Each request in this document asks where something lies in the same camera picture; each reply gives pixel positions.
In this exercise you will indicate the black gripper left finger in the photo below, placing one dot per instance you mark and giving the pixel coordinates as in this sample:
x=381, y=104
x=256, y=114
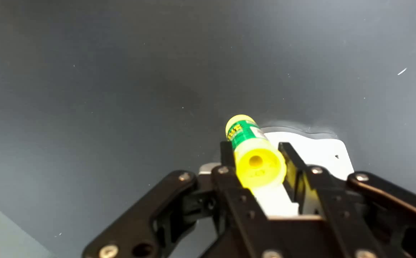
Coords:
x=227, y=209

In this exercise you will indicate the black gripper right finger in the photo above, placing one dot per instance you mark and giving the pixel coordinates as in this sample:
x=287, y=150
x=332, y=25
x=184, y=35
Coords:
x=332, y=209

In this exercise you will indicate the yellow green glue stick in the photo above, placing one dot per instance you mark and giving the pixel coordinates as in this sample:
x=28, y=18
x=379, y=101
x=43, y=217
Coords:
x=256, y=162

